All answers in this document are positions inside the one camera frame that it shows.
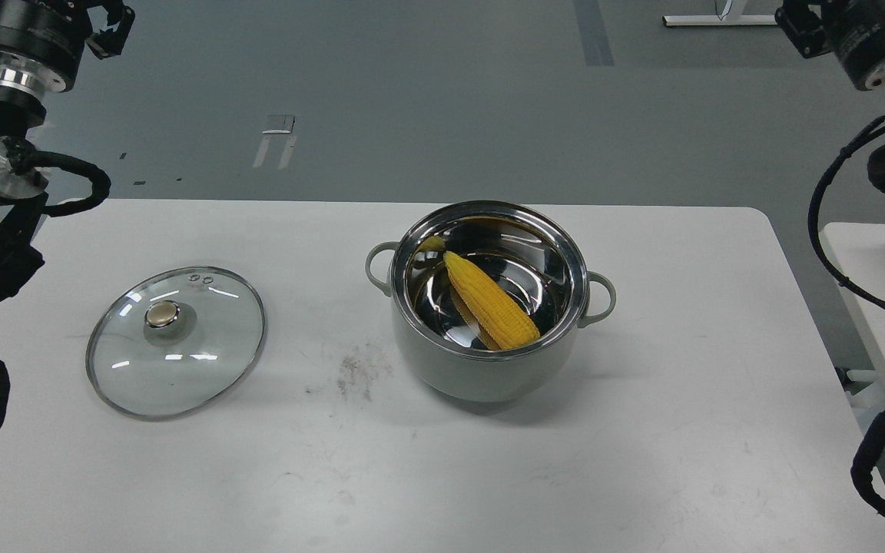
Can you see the grey steel cooking pot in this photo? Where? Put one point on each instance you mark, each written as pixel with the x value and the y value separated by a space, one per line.
pixel 529 256

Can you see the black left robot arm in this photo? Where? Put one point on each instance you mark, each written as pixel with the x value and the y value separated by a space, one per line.
pixel 36 183

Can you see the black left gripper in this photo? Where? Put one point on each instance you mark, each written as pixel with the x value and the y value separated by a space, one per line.
pixel 50 36

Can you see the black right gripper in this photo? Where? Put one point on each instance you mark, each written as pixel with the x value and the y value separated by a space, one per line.
pixel 853 30

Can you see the yellow corn cob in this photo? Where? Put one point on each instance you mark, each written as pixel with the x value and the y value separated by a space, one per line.
pixel 506 324

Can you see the white stand base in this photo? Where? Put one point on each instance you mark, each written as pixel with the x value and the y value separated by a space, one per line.
pixel 726 14

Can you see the glass pot lid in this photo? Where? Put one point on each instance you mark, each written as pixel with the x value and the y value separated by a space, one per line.
pixel 175 342

